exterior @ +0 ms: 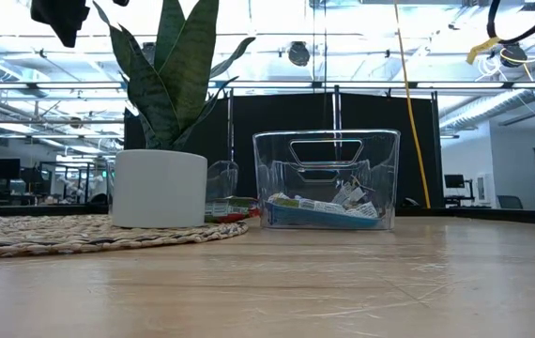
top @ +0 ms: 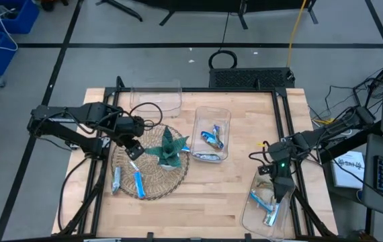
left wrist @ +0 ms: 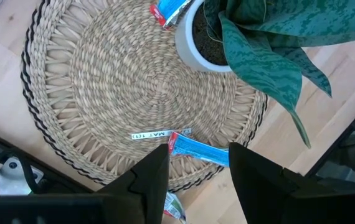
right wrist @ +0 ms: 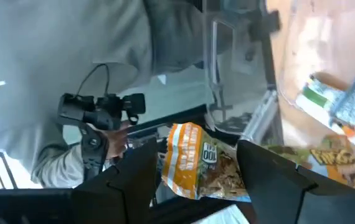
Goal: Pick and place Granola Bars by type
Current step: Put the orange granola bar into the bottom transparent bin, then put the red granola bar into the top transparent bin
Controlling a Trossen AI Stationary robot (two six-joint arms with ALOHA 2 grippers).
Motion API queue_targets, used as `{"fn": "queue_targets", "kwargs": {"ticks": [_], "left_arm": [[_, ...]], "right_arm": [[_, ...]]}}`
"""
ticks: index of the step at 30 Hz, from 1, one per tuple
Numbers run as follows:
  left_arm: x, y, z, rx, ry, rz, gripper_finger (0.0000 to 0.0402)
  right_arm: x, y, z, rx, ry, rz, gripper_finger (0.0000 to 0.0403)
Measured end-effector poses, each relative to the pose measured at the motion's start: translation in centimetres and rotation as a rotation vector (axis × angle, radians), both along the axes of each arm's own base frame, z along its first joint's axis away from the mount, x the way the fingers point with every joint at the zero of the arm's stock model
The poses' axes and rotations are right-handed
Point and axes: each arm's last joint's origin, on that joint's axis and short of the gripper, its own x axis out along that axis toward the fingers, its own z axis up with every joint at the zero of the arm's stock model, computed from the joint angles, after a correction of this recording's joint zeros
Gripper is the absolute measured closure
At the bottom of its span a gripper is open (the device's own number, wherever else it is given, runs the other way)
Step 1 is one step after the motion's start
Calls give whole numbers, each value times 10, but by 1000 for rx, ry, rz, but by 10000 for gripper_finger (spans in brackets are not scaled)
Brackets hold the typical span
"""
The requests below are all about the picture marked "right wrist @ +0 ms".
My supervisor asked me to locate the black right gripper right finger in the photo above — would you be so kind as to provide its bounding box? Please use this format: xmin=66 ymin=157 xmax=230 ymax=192
xmin=236 ymin=139 xmax=355 ymax=224

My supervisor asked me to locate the clear plastic bin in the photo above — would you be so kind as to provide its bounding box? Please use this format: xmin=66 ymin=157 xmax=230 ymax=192
xmin=270 ymin=0 xmax=355 ymax=156

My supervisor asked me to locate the person's hand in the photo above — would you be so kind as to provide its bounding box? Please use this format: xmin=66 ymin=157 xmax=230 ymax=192
xmin=101 ymin=119 xmax=133 ymax=161

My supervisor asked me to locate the blue orange granola bar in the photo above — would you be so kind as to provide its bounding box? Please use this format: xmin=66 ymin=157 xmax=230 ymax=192
xmin=263 ymin=133 xmax=355 ymax=192

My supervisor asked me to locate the blue green white granola bar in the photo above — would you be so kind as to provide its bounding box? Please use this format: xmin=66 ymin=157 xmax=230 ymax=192
xmin=295 ymin=73 xmax=353 ymax=125

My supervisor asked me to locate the black metal table frame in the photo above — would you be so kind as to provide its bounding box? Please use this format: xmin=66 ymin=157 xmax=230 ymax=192
xmin=124 ymin=104 xmax=211 ymax=139

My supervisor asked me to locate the person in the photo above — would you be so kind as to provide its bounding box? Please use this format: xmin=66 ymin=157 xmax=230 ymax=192
xmin=0 ymin=0 xmax=270 ymax=189

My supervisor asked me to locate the orange green granola bar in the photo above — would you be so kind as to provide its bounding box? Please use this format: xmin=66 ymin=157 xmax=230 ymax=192
xmin=161 ymin=122 xmax=250 ymax=202

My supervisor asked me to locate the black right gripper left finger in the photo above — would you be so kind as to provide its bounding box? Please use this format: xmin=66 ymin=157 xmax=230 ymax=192
xmin=0 ymin=136 xmax=159 ymax=224

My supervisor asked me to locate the black handheld device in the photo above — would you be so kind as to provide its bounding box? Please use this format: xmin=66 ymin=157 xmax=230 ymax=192
xmin=57 ymin=92 xmax=147 ymax=132

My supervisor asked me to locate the silver aluminium extrusion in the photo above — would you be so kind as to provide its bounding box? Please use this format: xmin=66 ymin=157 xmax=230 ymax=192
xmin=241 ymin=89 xmax=280 ymax=142

